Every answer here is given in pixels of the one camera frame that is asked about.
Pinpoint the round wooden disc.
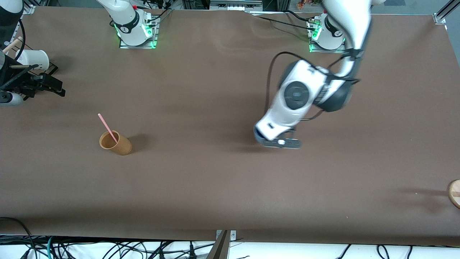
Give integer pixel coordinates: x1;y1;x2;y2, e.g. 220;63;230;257
447;180;460;209

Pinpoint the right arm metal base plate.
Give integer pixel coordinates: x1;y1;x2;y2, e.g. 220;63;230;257
119;16;159;49

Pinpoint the grey metal beam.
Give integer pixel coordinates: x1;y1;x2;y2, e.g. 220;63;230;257
206;230;231;259

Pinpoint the orange patterned object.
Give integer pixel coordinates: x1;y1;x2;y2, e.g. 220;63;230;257
296;0;322;10

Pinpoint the wooden stick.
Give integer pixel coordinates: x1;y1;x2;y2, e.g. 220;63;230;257
3;36;23;54

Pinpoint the aluminium frame profile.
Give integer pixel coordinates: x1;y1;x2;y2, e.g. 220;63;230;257
433;0;460;25
21;0;37;15

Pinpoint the grey equipment box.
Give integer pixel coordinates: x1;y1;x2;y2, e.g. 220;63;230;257
210;0;263;12

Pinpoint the brown paper cup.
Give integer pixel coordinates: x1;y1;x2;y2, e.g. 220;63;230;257
99;130;133;156

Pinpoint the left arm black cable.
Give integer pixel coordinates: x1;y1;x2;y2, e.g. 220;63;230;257
265;51;360;121

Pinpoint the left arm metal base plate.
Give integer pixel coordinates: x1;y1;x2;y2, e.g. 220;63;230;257
307;18;348;54

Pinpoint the pink chopstick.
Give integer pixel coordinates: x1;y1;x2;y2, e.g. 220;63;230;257
98;114;118;143

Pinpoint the white paper cup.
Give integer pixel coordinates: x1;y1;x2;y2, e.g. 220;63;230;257
15;49;50;71

